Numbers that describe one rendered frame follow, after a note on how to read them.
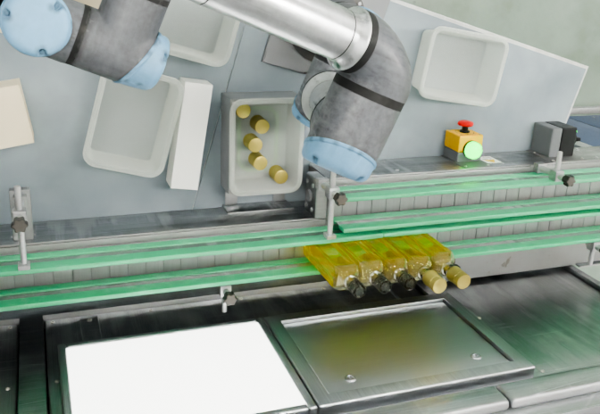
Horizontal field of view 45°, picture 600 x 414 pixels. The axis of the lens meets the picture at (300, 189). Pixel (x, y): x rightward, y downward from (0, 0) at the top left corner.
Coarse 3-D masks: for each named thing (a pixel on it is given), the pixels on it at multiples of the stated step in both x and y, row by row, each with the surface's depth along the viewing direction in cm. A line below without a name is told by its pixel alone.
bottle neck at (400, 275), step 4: (396, 272) 152; (400, 272) 151; (404, 272) 151; (396, 276) 151; (400, 276) 150; (404, 276) 149; (408, 276) 149; (396, 280) 152; (400, 280) 150; (404, 280) 149; (408, 280) 148; (412, 280) 150; (400, 284) 150; (404, 284) 148; (408, 284) 151; (412, 284) 150; (408, 288) 149; (412, 288) 149
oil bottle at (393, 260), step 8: (368, 240) 163; (376, 240) 163; (384, 240) 163; (376, 248) 159; (384, 248) 159; (392, 248) 159; (384, 256) 155; (392, 256) 155; (400, 256) 155; (384, 264) 154; (392, 264) 153; (400, 264) 153; (384, 272) 154; (392, 272) 153; (392, 280) 153
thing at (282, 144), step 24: (240, 120) 164; (288, 120) 167; (240, 144) 166; (264, 144) 168; (288, 144) 168; (240, 168) 168; (288, 168) 170; (240, 192) 162; (264, 192) 164; (288, 192) 166
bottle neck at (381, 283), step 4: (372, 272) 150; (376, 272) 150; (372, 276) 150; (376, 276) 149; (380, 276) 149; (372, 280) 149; (376, 280) 148; (380, 280) 147; (384, 280) 147; (388, 280) 148; (372, 284) 150; (376, 284) 148; (380, 284) 146; (384, 284) 149; (388, 284) 147; (380, 288) 147; (384, 288) 148; (388, 288) 147; (380, 292) 147; (384, 292) 147
